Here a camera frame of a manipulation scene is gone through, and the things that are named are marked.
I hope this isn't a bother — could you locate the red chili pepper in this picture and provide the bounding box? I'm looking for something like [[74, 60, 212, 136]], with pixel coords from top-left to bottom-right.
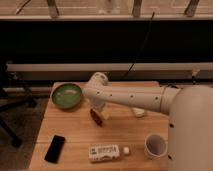
[[90, 109, 103, 127]]

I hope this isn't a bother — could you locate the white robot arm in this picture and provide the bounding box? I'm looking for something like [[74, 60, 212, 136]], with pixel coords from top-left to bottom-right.
[[83, 72, 213, 171]]

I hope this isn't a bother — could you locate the white sponge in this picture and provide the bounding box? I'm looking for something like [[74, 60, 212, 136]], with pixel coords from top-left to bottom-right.
[[133, 108, 146, 118]]

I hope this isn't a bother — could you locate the white labelled bottle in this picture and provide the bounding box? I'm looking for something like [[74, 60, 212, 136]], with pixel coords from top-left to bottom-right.
[[88, 144, 121, 163]]

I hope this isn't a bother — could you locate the green ceramic bowl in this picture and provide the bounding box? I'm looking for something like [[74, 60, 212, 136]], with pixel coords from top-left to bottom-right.
[[51, 83, 82, 109]]

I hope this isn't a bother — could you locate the white paper cup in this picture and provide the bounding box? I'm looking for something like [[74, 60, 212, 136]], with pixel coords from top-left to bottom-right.
[[144, 134, 167, 159]]

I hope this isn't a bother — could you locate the black smartphone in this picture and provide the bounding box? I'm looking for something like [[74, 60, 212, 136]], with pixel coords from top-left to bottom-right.
[[44, 135, 65, 163]]

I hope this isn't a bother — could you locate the thin black rod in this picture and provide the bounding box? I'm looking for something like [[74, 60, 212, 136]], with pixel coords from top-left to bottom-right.
[[119, 11, 155, 80]]

